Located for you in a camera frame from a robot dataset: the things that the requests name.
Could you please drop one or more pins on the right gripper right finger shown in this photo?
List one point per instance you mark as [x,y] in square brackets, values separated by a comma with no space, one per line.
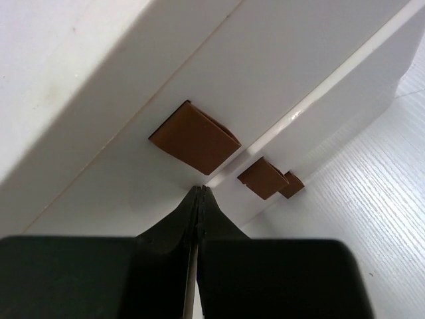
[212,224]

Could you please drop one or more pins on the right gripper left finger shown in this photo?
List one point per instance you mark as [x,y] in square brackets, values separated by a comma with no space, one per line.
[160,266]

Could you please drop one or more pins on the white drawer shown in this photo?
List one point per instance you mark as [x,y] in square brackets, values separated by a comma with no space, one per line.
[356,92]

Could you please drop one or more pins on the white drawer cabinet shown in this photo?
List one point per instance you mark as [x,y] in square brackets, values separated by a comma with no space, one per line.
[75,146]

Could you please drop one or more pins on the brown top drawer handle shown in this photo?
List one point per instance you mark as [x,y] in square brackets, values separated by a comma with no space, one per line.
[195,138]

